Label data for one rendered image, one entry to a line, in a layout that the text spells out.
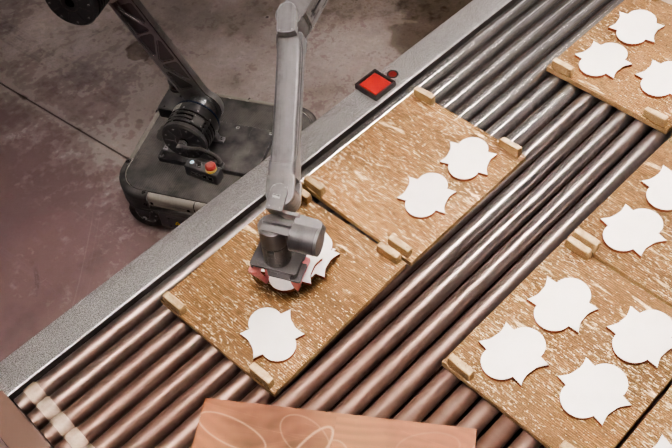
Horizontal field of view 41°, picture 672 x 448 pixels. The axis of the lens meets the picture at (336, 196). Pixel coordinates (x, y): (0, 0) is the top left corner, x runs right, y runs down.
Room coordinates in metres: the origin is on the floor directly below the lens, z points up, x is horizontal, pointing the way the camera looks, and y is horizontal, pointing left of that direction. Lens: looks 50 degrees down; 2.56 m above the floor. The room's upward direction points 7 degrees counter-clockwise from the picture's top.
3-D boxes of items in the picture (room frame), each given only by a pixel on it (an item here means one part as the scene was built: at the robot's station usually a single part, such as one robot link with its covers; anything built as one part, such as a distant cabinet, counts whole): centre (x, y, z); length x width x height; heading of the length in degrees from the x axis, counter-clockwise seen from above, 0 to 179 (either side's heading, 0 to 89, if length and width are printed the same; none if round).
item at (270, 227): (1.10, 0.13, 1.15); 0.07 x 0.06 x 0.07; 67
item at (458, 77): (1.51, -0.08, 0.90); 1.95 x 0.05 x 0.05; 130
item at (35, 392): (1.55, -0.05, 0.90); 1.95 x 0.05 x 0.05; 130
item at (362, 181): (1.41, -0.19, 0.93); 0.41 x 0.35 x 0.02; 130
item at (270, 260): (1.11, 0.13, 1.09); 0.10 x 0.07 x 0.07; 66
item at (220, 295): (1.14, 0.13, 0.93); 0.41 x 0.35 x 0.02; 132
